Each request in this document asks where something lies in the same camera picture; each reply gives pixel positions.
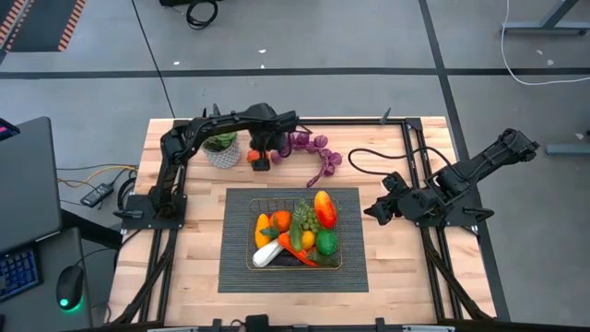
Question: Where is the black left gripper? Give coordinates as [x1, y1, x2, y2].
[251, 130, 292, 172]

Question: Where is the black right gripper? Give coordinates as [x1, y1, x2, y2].
[363, 172, 417, 227]

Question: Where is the orange fruit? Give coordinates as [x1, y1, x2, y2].
[269, 209, 293, 233]

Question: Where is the green lime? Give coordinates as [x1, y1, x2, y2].
[315, 229, 339, 257]

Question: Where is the yellow squash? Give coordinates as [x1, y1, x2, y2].
[254, 212, 273, 250]

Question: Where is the green grape bunch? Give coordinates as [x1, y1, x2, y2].
[292, 197, 324, 234]

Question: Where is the dark green vegetable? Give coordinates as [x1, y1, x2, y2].
[305, 250, 341, 268]

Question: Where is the bronze wire basket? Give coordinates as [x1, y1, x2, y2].
[245, 196, 344, 272]

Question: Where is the pale green celery stalk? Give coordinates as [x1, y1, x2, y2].
[251, 238, 285, 269]

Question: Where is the orange carrot with leaves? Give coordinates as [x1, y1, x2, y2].
[260, 225, 319, 268]

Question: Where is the long purple eggplant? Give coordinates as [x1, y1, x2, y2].
[269, 254, 305, 268]

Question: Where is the potted succulent white pot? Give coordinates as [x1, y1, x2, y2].
[201, 131, 242, 170]

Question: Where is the purple grape bunch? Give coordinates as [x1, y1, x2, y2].
[270, 131, 344, 189]

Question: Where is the grey woven placemat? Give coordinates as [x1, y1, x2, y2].
[217, 186, 370, 294]

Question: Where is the black power adapter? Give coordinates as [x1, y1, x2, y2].
[79, 182, 115, 208]

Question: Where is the grey table foot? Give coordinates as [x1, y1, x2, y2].
[545, 143, 590, 156]

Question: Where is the black computer mouse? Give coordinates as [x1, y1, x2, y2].
[55, 263, 86, 312]

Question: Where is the dark grey laptop lid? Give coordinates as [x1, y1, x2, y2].
[0, 115, 64, 254]

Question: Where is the black device red screen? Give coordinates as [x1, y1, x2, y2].
[0, 117, 21, 142]

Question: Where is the orange striped floor mat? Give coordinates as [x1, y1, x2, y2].
[0, 0, 88, 53]

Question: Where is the grey side desk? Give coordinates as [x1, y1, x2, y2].
[0, 225, 96, 332]

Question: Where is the black backlit keyboard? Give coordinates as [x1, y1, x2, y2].
[0, 245, 43, 304]

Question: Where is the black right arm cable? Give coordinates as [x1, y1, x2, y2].
[348, 146, 451, 181]

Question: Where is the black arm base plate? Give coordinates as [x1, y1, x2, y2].
[414, 202, 483, 229]
[120, 193, 188, 231]

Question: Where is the black coiled floor cable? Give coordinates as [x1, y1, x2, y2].
[185, 0, 219, 31]

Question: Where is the black camera box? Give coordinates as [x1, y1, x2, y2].
[243, 314, 271, 332]

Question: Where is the long white floor cable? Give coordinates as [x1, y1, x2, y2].
[501, 0, 590, 87]

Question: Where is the grey table leg frame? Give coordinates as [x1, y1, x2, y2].
[501, 0, 590, 36]

